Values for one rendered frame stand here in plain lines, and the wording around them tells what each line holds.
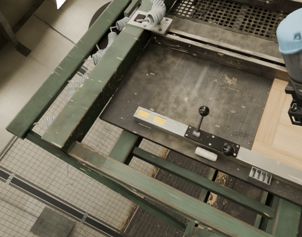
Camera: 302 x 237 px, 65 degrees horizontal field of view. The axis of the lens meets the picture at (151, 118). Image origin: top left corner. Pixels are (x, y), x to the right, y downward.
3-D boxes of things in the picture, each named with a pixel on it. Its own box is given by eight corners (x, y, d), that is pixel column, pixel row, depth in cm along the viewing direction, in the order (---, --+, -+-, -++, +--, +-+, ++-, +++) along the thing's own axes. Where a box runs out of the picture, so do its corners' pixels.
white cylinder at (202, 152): (194, 154, 89) (214, 163, 87) (194, 151, 87) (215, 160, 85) (197, 147, 91) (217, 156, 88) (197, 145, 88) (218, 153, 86)
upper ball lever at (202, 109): (198, 140, 87) (209, 110, 79) (189, 137, 88) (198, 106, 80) (201, 135, 89) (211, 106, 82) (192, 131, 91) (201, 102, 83)
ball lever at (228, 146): (230, 153, 85) (232, 159, 72) (220, 149, 86) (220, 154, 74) (234, 143, 85) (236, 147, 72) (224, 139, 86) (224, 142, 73)
